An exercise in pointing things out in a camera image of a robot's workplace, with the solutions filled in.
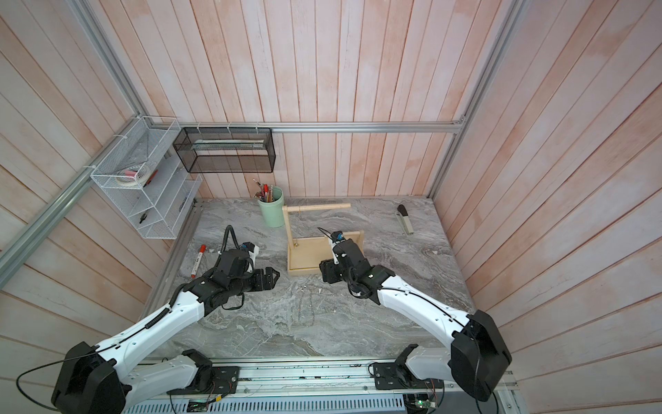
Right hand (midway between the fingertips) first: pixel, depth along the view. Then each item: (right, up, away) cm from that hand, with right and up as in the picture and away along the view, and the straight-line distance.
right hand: (328, 262), depth 83 cm
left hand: (-20, -5, 0) cm, 20 cm away
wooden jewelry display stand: (-10, -1, +21) cm, 23 cm away
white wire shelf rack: (-54, +18, -3) cm, 57 cm away
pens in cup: (-24, +25, +13) cm, 37 cm away
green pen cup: (-22, +17, +21) cm, 35 cm away
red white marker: (-51, +2, +20) cm, 55 cm away
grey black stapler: (+33, +16, +25) cm, 44 cm away
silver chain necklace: (-5, -17, +5) cm, 18 cm away
